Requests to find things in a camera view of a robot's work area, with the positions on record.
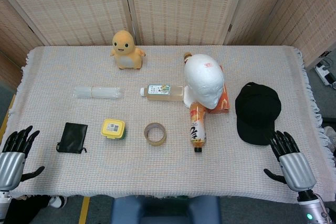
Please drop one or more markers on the white woven tablecloth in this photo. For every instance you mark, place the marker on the white woven tablecloth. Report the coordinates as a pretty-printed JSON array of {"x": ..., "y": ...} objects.
[{"x": 157, "y": 161}]

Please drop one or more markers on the black baseball cap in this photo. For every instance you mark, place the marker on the black baseball cap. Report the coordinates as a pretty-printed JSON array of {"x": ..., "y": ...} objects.
[{"x": 256, "y": 113}]

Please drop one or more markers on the orange drink bottle black cap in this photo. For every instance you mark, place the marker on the orange drink bottle black cap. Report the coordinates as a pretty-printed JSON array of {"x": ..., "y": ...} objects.
[{"x": 197, "y": 127}]

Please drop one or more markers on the white power strip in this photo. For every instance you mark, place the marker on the white power strip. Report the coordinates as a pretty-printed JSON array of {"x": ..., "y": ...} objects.
[{"x": 325, "y": 73}]

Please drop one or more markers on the woven folding screen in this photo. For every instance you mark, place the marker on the woven folding screen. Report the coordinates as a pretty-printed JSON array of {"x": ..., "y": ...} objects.
[{"x": 170, "y": 3}]

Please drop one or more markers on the yellow lidded green container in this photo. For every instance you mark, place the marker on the yellow lidded green container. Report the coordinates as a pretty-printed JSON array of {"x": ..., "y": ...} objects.
[{"x": 113, "y": 128}]

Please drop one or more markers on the blue chair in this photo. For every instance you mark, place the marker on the blue chair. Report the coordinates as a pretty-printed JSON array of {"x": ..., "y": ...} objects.
[{"x": 165, "y": 209}]

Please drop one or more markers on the orange snack box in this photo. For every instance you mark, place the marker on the orange snack box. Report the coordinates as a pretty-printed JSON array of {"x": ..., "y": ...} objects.
[{"x": 224, "y": 98}]

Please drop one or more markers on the white foam mannequin head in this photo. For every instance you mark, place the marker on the white foam mannequin head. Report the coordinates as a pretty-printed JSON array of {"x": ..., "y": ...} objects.
[{"x": 203, "y": 81}]

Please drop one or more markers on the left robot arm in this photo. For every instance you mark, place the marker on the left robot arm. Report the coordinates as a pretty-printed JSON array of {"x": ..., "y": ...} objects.
[{"x": 3, "y": 205}]

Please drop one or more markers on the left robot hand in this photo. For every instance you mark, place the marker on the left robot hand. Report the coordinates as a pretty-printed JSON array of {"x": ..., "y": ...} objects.
[{"x": 10, "y": 159}]

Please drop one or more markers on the yellow plush toy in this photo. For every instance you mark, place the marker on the yellow plush toy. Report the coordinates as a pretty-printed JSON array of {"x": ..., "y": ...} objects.
[{"x": 126, "y": 51}]

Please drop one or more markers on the pale tea bottle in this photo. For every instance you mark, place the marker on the pale tea bottle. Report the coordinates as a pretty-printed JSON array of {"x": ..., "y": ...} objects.
[{"x": 162, "y": 93}]

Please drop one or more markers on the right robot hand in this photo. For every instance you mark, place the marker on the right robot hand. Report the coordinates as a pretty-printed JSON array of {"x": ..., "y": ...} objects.
[{"x": 295, "y": 166}]

